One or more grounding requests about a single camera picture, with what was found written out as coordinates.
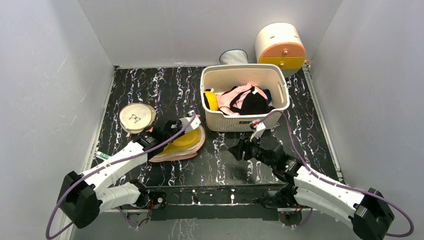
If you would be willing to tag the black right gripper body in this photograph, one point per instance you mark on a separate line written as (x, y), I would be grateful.
(247, 147)

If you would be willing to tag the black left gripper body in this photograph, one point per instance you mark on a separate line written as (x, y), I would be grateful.
(179, 127)

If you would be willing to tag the yellow bra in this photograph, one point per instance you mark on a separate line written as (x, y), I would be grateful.
(187, 142)

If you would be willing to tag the orange floral bra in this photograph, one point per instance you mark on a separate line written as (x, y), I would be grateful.
(177, 156)

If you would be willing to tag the round beige mesh laundry bag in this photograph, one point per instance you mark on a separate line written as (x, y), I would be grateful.
(135, 117)

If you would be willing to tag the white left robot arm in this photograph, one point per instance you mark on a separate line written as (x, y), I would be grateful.
(83, 196)

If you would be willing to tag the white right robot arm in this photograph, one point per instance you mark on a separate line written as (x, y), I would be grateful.
(367, 214)

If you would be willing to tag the black bra in basket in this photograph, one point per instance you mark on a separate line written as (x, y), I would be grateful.
(250, 102)

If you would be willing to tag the pink bra in basket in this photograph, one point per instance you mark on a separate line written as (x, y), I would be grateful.
(225, 98)

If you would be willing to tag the white mesh cylinder bag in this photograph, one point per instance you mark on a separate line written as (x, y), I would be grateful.
(234, 57)

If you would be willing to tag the yellow garment in basket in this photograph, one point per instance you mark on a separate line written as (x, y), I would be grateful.
(210, 100)

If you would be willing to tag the cream perforated plastic basket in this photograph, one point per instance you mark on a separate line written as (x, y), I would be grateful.
(222, 78)

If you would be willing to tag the dark blue garment in basket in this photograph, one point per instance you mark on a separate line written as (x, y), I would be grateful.
(268, 95)

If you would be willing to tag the cream orange drawer box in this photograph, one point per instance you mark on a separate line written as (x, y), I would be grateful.
(279, 44)

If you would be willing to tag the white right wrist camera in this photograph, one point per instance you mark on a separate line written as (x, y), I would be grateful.
(258, 128)

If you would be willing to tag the aluminium front frame rail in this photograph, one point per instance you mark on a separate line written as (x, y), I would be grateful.
(268, 196)

